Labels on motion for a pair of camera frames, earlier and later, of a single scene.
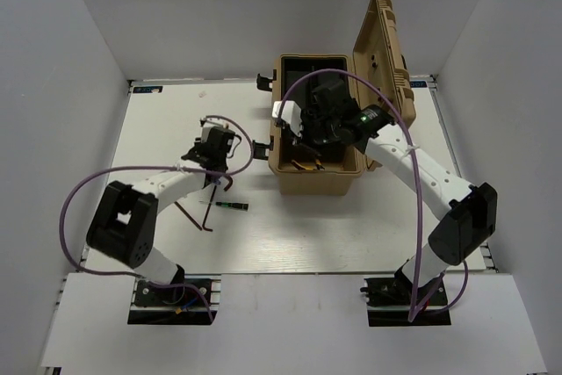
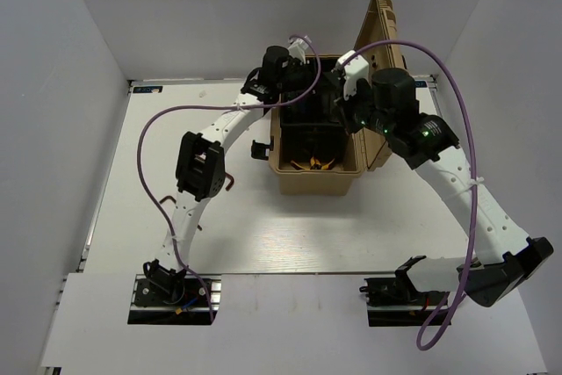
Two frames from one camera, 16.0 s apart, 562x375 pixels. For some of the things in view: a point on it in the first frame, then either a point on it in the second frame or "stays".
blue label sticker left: [147, 89] stays
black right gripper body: [318, 132] -> [358, 111]
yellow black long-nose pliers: [318, 165] -> [327, 166]
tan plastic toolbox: [324, 108] stays
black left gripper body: [198, 145] -> [297, 78]
